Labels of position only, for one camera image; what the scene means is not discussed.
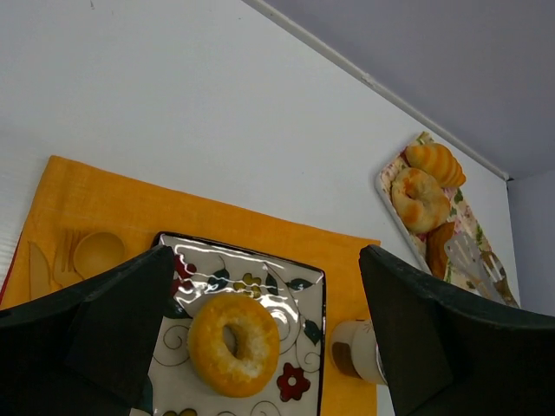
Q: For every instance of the small metal cup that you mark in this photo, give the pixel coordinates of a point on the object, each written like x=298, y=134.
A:
x=355, y=351

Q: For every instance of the twisted knot bread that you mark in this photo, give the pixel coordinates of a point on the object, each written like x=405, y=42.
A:
x=419, y=200

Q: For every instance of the metal tongs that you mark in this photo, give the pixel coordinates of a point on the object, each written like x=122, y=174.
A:
x=487, y=276

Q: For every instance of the floral rectangular tray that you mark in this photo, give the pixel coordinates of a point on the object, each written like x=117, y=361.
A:
x=460, y=214

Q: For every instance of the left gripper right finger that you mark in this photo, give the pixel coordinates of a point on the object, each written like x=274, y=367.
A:
x=446, y=351

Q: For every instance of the square floral ceramic plate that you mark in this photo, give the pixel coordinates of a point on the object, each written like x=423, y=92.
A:
x=293, y=293

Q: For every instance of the orange bagel bread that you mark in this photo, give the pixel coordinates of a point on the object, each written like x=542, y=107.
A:
x=234, y=345

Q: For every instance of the orange cloth placemat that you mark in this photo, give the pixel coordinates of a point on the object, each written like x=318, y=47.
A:
x=74, y=196

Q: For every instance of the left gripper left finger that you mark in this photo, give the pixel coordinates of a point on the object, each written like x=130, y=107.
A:
x=86, y=349

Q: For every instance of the brown bread slice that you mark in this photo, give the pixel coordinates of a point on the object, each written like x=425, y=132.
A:
x=436, y=257

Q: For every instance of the striped croissant bread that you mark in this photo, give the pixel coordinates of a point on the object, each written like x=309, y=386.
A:
x=437, y=161

